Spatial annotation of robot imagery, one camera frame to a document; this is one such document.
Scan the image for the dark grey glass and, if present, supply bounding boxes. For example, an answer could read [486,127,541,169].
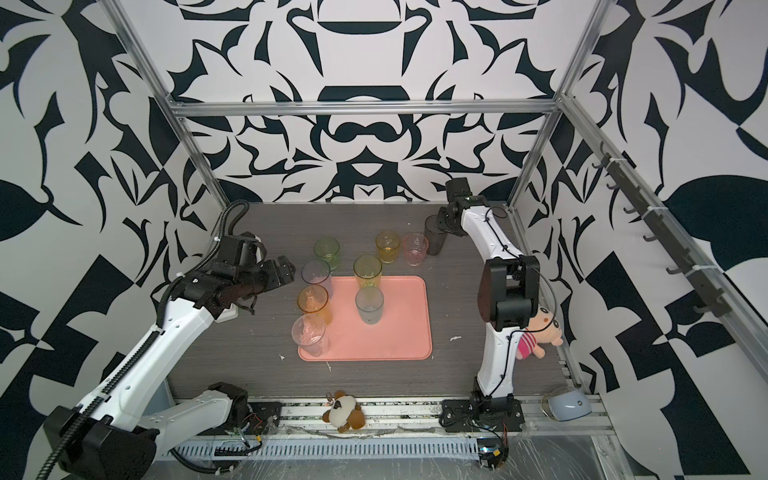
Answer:
[424,215,447,256]

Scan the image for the blue translucent glass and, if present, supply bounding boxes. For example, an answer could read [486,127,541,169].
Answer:
[301,259,333,297]

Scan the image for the orange translucent glass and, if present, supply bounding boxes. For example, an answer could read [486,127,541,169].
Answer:
[297,285,332,325]

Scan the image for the clear glass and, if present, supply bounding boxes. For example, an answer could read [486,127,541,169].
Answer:
[291,314,329,357]

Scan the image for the short green glass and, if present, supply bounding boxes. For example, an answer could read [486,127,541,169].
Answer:
[313,237,341,271]

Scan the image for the tall green glass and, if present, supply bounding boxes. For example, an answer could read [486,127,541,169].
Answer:
[353,254,383,288]

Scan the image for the teal translucent glass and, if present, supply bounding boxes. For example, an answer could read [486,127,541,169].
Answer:
[355,286,384,325]

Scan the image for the pink rectangular tray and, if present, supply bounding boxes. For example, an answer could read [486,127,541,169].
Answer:
[298,276,432,362]

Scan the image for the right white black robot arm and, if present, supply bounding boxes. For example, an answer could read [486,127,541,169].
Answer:
[437,178,539,413]

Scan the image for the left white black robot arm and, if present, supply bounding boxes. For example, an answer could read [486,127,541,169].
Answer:
[37,233,296,479]

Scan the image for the white box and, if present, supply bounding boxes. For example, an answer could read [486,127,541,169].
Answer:
[215,304,240,323]

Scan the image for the pink glass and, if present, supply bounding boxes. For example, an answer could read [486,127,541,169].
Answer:
[401,233,429,267]

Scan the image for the yellow glass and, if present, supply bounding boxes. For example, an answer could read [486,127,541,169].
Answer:
[375,230,401,264]

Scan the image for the pink pig plush toy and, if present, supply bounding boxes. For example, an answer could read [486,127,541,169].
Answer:
[515,306,564,360]

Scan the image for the brown white plush toy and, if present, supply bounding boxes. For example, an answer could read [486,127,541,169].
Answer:
[322,390,366,434]

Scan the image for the light blue computer mouse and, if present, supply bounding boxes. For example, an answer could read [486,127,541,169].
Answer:
[541,387,592,422]

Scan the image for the green lit circuit board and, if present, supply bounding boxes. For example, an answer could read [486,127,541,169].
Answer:
[477,438,509,471]

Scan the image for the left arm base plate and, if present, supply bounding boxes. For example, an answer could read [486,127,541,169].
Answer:
[224,401,283,436]

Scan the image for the white cable duct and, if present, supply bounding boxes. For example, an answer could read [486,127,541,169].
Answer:
[177,437,480,462]

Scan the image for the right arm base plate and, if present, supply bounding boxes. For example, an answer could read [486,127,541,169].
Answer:
[438,397,525,433]

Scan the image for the black hook rail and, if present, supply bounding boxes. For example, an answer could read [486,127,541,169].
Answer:
[593,141,733,318]

